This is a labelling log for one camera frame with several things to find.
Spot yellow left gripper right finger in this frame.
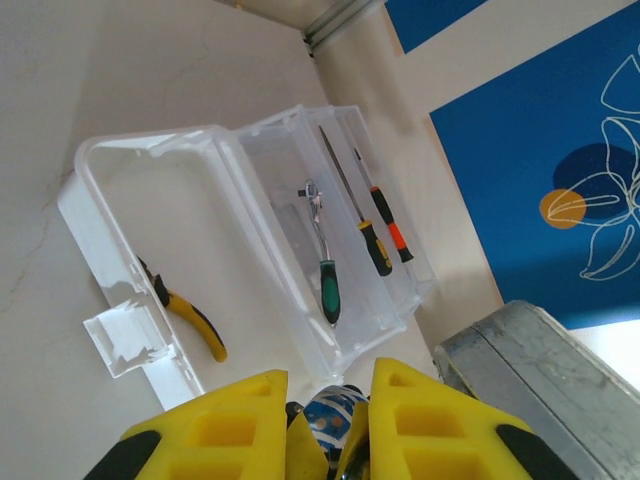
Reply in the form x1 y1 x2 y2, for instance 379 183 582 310
339 357 571 480

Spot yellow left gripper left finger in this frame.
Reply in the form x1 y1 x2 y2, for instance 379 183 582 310
82 368 290 480

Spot pliers with yellow black handles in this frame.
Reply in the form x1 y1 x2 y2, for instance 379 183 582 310
135 254 229 362

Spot ratchet wrench with green handle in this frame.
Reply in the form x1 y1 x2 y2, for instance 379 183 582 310
294 180 344 329

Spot yellow-black handled screwdriver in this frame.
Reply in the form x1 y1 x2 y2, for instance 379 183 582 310
318 124 394 277

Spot screwdriver with orange black handle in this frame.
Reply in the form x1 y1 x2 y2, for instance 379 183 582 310
352 147 416 264

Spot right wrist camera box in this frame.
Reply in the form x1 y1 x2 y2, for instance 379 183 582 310
432 299 640 480

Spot aluminium frame post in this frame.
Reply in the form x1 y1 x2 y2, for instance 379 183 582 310
302 0 389 51

